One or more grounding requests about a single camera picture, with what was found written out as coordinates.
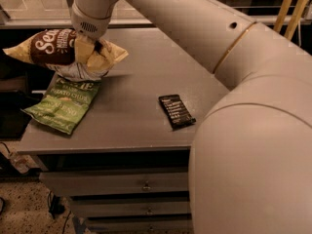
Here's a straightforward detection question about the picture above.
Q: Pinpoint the bottom grey drawer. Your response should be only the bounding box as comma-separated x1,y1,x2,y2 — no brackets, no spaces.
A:
86,214,192,233

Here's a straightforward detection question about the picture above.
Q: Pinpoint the green jalapeno chip bag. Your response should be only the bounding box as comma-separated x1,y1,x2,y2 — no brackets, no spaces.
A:
23,77,101,135

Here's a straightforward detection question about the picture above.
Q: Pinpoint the grey drawer cabinet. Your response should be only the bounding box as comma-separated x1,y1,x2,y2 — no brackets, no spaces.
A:
17,26,231,234

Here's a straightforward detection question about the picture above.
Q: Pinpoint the black box on left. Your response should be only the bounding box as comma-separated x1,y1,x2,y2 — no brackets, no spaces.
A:
0,91,43,139

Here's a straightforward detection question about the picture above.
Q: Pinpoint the grey drawer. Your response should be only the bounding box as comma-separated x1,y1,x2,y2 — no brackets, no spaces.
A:
39,168,188,196
86,214,192,233
70,194,190,217

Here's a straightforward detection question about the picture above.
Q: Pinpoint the top grey drawer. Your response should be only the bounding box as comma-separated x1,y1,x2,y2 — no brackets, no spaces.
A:
39,168,188,196

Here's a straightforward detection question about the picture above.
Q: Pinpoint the wooden ladder rack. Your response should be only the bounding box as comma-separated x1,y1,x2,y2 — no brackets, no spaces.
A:
273,0,310,40

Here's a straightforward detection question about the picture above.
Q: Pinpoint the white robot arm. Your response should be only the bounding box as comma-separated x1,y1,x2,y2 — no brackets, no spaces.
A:
71,0,312,234

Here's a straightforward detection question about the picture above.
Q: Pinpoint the black snack bar wrapper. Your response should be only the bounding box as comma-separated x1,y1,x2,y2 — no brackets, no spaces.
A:
158,95,196,130

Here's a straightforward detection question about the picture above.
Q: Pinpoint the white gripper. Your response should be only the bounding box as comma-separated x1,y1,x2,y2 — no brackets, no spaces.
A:
71,4,111,64

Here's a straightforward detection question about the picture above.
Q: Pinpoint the middle grey drawer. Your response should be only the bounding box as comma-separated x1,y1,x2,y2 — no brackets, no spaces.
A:
70,194,190,217

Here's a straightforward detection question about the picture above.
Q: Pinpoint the brown multigrain chip bag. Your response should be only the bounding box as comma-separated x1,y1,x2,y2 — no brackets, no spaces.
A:
4,29,128,82

